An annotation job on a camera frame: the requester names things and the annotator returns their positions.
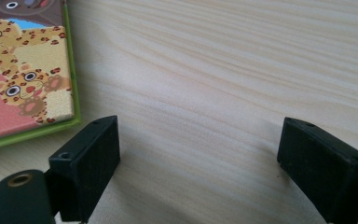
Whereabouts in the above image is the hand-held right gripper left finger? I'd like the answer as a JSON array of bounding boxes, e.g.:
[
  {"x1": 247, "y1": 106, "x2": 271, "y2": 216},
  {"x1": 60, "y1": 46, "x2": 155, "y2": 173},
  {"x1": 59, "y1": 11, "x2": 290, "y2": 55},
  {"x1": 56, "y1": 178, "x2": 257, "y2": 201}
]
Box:
[{"x1": 45, "y1": 115, "x2": 121, "y2": 224}]

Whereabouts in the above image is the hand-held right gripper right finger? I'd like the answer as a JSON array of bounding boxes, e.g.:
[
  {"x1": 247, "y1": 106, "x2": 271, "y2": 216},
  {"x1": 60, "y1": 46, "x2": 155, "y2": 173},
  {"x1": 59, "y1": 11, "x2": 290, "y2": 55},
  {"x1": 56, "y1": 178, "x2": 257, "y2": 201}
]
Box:
[{"x1": 277, "y1": 117, "x2": 358, "y2": 224}]

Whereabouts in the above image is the large cartoon animals picture book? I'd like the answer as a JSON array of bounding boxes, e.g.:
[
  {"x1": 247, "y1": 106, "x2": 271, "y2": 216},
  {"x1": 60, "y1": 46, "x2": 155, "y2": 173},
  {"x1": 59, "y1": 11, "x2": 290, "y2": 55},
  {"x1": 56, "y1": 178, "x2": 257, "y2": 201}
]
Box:
[{"x1": 0, "y1": 0, "x2": 82, "y2": 153}]

